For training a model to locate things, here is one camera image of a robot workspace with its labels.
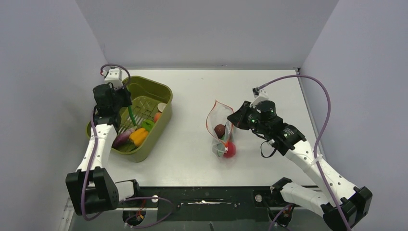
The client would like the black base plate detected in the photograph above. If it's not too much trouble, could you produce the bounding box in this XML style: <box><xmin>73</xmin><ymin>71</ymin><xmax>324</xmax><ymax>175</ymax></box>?
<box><xmin>118</xmin><ymin>186</ymin><xmax>287</xmax><ymax>222</ymax></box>

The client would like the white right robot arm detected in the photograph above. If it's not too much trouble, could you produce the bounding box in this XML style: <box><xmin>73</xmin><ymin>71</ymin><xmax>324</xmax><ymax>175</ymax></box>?
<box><xmin>227</xmin><ymin>101</ymin><xmax>372</xmax><ymax>231</ymax></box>

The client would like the olive green plastic bin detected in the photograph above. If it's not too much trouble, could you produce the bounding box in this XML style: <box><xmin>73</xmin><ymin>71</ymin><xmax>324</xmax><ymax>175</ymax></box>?
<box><xmin>87</xmin><ymin>76</ymin><xmax>173</xmax><ymax>162</ymax></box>

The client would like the red yellow apple toy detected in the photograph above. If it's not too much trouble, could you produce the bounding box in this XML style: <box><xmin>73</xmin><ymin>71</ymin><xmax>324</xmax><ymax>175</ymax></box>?
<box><xmin>223</xmin><ymin>141</ymin><xmax>236</xmax><ymax>158</ymax></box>

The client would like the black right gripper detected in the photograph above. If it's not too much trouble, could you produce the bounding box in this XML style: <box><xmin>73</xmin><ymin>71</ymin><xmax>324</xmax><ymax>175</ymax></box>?
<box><xmin>228</xmin><ymin>101</ymin><xmax>269</xmax><ymax>135</ymax></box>

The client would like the black looped cable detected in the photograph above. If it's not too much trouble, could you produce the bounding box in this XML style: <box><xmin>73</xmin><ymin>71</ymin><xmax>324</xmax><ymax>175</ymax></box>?
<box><xmin>258</xmin><ymin>132</ymin><xmax>280</xmax><ymax>159</ymax></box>

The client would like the white mushroom toy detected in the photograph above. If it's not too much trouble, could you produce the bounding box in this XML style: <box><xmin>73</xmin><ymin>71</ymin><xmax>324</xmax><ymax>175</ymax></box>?
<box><xmin>157</xmin><ymin>103</ymin><xmax>167</xmax><ymax>113</ymax></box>

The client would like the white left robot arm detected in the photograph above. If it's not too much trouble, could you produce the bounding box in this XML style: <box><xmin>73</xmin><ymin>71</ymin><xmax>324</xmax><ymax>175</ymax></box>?
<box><xmin>65</xmin><ymin>82</ymin><xmax>139</xmax><ymax>221</ymax></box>

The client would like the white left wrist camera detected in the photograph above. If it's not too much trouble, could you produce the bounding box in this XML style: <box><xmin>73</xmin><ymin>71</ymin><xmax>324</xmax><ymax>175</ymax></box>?
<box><xmin>104</xmin><ymin>68</ymin><xmax>123</xmax><ymax>89</ymax></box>

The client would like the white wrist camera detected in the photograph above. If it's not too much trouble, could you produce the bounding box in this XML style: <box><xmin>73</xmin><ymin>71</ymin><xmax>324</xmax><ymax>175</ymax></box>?
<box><xmin>250</xmin><ymin>87</ymin><xmax>269</xmax><ymax>108</ymax></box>
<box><xmin>104</xmin><ymin>68</ymin><xmax>123</xmax><ymax>89</ymax></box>

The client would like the purple eggplant toy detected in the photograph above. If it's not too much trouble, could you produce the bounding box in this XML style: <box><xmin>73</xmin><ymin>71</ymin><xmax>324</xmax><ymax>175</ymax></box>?
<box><xmin>112</xmin><ymin>128</ymin><xmax>136</xmax><ymax>149</ymax></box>

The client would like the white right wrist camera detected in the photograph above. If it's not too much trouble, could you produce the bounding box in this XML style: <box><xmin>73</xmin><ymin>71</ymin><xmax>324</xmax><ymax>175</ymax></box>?
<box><xmin>250</xmin><ymin>87</ymin><xmax>269</xmax><ymax>108</ymax></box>

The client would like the clear zip bag orange zipper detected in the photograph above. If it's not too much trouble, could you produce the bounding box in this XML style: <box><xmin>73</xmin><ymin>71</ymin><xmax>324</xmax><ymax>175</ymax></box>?
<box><xmin>205</xmin><ymin>100</ymin><xmax>236</xmax><ymax>159</ymax></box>

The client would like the orange round fruit toy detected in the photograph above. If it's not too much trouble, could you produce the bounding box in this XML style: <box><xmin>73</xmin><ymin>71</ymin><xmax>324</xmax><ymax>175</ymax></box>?
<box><xmin>153</xmin><ymin>112</ymin><xmax>162</xmax><ymax>123</ymax></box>

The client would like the dark red round fruit toy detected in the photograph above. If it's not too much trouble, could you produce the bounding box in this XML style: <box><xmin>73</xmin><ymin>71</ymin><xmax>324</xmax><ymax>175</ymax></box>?
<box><xmin>214</xmin><ymin>124</ymin><xmax>226</xmax><ymax>139</ymax></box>

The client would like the orange bell pepper toy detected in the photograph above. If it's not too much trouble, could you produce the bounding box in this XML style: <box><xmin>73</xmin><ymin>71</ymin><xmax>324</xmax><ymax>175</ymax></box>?
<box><xmin>129</xmin><ymin>128</ymin><xmax>149</xmax><ymax>147</ymax></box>

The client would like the green chili pepper toy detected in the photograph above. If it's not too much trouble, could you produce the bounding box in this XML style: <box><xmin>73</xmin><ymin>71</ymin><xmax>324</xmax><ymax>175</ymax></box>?
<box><xmin>215</xmin><ymin>124</ymin><xmax>231</xmax><ymax>157</ymax></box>

